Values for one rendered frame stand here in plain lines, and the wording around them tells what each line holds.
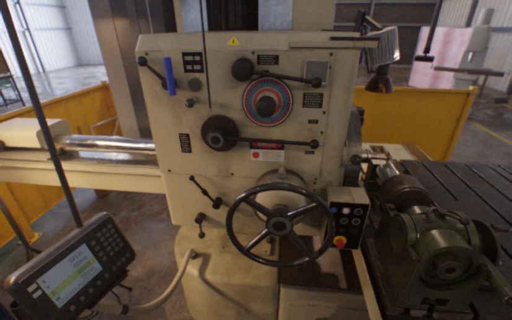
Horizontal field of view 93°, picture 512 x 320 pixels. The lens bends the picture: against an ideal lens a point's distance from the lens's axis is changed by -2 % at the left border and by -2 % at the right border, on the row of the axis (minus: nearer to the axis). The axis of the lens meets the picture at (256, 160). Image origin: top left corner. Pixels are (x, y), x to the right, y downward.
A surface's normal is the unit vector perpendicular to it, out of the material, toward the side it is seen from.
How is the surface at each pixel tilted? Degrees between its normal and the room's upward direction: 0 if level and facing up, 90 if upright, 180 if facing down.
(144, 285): 0
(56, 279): 70
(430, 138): 90
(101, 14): 90
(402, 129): 90
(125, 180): 90
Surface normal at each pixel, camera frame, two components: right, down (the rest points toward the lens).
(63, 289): 0.87, -0.14
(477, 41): -0.68, 0.35
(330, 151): -0.12, 0.47
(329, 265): 0.00, -0.88
